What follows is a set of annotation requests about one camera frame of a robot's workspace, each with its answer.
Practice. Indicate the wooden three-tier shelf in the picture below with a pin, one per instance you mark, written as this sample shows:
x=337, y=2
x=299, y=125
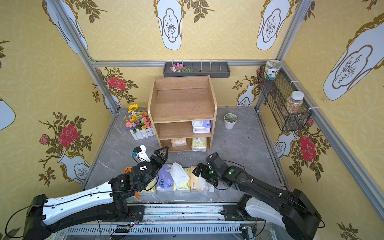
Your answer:
x=175, y=102

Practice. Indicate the green-yellow tissue pack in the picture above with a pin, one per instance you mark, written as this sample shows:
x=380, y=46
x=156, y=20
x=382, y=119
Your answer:
x=150, y=189

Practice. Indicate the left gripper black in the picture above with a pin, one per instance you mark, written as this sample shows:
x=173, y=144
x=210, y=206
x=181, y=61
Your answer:
x=156, y=159

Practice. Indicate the clear jar white lid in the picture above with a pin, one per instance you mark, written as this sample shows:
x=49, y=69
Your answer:
x=293, y=103

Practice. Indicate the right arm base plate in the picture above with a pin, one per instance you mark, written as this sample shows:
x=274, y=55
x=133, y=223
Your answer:
x=236, y=213

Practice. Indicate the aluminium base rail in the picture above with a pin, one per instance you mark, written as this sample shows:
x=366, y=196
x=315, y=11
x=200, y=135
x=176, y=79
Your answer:
x=183, y=219

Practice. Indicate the printed lidded jar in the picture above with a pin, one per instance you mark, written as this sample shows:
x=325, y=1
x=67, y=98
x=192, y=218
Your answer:
x=272, y=69

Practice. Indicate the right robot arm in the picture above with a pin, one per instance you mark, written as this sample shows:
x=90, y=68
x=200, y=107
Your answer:
x=298, y=215

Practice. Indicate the orange tissue pack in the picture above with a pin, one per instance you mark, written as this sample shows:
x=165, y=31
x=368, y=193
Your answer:
x=132, y=184

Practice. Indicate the yellow tissue pack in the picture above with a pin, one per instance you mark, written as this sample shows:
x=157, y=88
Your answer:
x=181, y=177

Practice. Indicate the white purple tissue pack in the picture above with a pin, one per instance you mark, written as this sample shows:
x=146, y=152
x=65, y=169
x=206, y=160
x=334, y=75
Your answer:
x=201, y=127

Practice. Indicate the yellow floral pack bottom shelf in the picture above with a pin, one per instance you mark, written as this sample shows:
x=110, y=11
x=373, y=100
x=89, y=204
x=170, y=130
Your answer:
x=199, y=144

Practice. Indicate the pink flower on rack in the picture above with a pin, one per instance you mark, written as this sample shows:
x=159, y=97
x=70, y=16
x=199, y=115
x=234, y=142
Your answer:
x=179, y=68

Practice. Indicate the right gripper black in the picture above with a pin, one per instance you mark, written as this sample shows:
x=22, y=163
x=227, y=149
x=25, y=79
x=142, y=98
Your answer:
x=202, y=172

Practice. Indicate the dark wall hook rack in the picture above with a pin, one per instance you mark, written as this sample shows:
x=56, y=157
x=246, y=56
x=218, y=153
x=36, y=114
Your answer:
x=214, y=69

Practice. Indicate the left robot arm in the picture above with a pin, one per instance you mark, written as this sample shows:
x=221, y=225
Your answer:
x=107, y=201

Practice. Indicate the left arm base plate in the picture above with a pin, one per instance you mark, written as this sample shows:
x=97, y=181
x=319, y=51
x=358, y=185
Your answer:
x=135, y=214

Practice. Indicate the small cactus white pot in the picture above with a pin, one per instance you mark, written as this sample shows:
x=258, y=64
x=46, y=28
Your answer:
x=230, y=120

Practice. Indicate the peach tissue pack bottom shelf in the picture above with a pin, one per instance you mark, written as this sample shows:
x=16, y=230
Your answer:
x=179, y=142

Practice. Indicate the black wire wall basket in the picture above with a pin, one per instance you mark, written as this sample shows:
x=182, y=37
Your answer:
x=274, y=94

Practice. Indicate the artificial flowers white fence planter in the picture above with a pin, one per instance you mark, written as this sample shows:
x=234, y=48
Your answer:
x=138, y=123

